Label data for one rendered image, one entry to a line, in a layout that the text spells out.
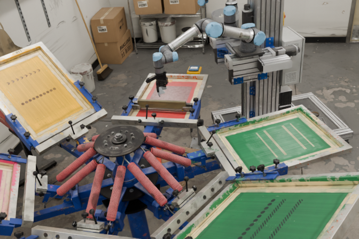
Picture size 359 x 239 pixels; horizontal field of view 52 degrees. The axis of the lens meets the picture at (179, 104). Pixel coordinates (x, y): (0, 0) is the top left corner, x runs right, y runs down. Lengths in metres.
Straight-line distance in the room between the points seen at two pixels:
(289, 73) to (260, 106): 0.43
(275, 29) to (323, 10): 3.06
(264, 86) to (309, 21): 2.99
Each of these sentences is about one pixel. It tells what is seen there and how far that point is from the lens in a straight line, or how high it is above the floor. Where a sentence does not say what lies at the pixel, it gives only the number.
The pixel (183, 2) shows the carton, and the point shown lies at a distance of 6.04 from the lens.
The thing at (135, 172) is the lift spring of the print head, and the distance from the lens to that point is 2.10.
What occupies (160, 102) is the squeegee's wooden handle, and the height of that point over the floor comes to 1.05.
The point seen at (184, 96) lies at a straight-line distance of 3.23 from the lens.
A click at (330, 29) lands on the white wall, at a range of 6.62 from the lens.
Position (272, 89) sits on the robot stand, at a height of 0.72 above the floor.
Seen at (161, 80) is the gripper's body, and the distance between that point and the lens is 2.87.
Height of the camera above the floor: 2.60
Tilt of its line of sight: 32 degrees down
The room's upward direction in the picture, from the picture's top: 6 degrees counter-clockwise
